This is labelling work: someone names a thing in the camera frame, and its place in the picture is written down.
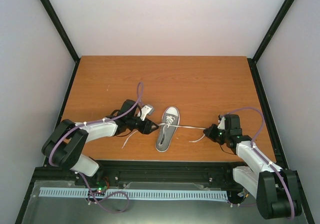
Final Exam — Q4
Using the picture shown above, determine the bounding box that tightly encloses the white shoelace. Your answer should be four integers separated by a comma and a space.
121, 123, 206, 149

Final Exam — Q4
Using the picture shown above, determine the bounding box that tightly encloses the grey canvas sneaker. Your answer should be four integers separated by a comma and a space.
155, 106, 180, 152

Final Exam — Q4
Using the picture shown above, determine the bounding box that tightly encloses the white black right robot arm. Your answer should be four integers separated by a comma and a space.
203, 114, 302, 220

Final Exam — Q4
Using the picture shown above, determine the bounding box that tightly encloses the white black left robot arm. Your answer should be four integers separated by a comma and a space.
41, 99, 159, 186

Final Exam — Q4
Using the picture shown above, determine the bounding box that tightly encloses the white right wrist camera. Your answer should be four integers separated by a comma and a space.
217, 115, 226, 130

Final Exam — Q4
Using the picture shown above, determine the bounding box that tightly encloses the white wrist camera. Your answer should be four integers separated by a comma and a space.
217, 115, 226, 130
139, 105, 155, 121

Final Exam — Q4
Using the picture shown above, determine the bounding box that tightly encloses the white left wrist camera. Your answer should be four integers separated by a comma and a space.
139, 105, 155, 121

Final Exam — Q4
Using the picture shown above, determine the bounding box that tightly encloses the black aluminium frame rail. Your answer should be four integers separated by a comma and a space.
32, 159, 301, 192

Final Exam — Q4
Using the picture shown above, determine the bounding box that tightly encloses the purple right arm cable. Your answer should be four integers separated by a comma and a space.
224, 107, 296, 221

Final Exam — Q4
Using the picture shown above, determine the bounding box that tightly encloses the light blue slotted cable duct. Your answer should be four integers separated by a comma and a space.
38, 187, 228, 202

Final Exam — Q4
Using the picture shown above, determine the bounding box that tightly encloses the grey metal base plate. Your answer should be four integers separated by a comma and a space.
20, 180, 307, 224

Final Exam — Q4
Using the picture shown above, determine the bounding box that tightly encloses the black left frame post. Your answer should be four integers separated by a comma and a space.
31, 0, 81, 62

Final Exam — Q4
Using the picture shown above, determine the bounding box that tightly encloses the black frame post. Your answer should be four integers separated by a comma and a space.
252, 0, 295, 64
31, 0, 81, 62

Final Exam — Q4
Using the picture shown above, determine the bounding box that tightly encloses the black right frame post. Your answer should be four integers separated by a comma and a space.
252, 0, 295, 64

